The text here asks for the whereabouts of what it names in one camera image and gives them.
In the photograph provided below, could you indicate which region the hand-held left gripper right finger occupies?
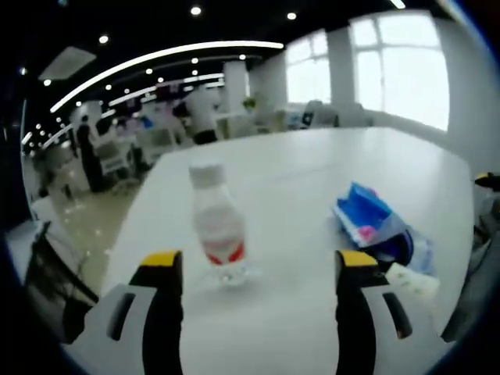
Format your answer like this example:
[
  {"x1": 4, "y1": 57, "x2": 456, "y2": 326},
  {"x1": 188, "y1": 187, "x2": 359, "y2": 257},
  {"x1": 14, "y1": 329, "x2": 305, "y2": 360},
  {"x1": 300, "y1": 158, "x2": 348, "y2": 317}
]
[{"x1": 334, "y1": 249, "x2": 450, "y2": 375}]

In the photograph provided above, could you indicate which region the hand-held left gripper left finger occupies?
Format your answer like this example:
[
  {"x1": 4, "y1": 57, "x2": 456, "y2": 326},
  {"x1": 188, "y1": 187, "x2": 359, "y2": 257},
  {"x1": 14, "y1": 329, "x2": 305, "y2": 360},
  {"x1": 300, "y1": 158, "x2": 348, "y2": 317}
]
[{"x1": 68, "y1": 249, "x2": 185, "y2": 375}]

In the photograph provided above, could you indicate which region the blue tissue packet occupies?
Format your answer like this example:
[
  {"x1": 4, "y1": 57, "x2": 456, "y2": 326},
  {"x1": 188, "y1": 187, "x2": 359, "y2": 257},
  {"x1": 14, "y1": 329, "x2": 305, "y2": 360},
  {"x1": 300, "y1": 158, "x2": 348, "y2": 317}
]
[{"x1": 331, "y1": 181, "x2": 395, "y2": 249}]

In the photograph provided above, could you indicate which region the clear water bottle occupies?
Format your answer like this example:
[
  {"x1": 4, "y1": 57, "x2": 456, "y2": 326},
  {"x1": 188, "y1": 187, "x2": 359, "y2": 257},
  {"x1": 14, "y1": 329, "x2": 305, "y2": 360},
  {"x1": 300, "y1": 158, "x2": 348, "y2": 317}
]
[{"x1": 187, "y1": 158, "x2": 263, "y2": 290}]

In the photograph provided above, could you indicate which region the grey mesh chair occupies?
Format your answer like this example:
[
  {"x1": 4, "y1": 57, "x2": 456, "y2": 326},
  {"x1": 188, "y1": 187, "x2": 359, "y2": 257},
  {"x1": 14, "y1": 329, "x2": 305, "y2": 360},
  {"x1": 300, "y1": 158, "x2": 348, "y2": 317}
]
[{"x1": 440, "y1": 191, "x2": 500, "y2": 347}]

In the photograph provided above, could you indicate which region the window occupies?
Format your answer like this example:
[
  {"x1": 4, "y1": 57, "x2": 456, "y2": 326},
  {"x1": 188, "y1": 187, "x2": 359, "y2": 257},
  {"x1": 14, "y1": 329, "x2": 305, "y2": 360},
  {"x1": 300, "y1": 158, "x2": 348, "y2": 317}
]
[
  {"x1": 349, "y1": 13, "x2": 450, "y2": 132},
  {"x1": 284, "y1": 30, "x2": 331, "y2": 106}
]

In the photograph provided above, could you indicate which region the white table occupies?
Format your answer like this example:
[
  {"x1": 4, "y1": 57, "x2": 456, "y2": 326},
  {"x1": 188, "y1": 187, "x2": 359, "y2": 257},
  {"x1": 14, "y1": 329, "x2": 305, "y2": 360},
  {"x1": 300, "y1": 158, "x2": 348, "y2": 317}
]
[{"x1": 99, "y1": 125, "x2": 484, "y2": 375}]

